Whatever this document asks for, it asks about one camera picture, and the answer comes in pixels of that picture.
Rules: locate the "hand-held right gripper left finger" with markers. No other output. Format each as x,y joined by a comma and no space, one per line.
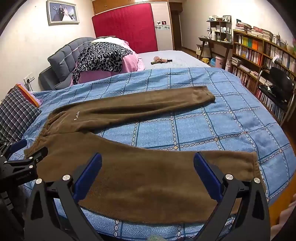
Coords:
89,171

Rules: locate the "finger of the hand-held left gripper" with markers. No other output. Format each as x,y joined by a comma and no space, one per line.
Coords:
37,156
18,145

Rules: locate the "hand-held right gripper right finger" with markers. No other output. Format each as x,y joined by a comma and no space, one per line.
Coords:
207,176

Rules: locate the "brown fleece pants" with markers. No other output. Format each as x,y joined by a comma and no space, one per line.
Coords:
143,183

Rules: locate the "plaid pillow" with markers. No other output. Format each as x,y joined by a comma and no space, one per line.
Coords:
16,115

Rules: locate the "person's dark clothing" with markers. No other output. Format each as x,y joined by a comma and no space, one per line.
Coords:
11,224

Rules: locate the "orange edged cushion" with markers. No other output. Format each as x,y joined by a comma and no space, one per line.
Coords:
29,95

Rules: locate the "blue checked blanket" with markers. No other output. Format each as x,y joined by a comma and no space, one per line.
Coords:
231,115

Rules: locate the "grey padded headboard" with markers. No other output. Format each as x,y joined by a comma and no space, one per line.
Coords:
62,60

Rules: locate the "black metal chair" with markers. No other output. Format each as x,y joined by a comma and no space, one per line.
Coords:
281,90

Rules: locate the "pink waste bin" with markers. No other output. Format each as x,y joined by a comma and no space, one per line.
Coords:
219,62

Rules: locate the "leopard print cloth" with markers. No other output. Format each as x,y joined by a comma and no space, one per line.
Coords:
101,58

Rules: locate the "yellow stool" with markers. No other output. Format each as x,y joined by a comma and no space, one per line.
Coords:
206,61

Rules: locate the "pink quilt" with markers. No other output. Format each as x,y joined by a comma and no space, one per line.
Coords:
131,63

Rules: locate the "bed with grey sheet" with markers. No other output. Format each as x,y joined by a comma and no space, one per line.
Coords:
175,59

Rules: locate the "wooden bookshelf with books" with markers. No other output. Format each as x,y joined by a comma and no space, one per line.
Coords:
259,60

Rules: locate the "dark wooden desk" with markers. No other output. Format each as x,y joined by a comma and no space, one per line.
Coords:
212,44

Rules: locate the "white jug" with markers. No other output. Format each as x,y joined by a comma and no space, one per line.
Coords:
213,35

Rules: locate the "small cubby shelf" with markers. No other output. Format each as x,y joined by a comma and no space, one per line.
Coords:
220,29

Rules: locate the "red upright mattress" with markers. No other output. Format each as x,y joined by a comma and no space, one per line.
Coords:
124,27

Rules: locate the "wooden wardrobe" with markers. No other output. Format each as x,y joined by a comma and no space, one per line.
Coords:
164,27

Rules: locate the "white wall socket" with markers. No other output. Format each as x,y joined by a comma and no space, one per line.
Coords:
29,77

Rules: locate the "framed wall photo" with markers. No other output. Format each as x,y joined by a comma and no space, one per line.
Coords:
63,12

